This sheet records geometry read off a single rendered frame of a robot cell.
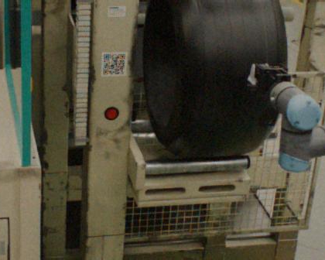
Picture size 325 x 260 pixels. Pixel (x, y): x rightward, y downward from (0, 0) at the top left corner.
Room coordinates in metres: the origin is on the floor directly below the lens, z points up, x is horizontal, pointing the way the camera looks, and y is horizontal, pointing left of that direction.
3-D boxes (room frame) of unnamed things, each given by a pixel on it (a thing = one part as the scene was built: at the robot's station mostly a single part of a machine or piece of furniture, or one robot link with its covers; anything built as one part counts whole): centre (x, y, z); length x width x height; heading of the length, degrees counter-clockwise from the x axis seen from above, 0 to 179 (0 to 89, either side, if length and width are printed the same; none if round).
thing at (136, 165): (2.24, -0.01, 0.90); 0.40 x 0.03 x 0.10; 13
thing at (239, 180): (2.15, -0.21, 0.83); 0.36 x 0.09 x 0.06; 103
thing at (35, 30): (2.99, 0.40, 0.61); 0.33 x 0.06 x 0.86; 13
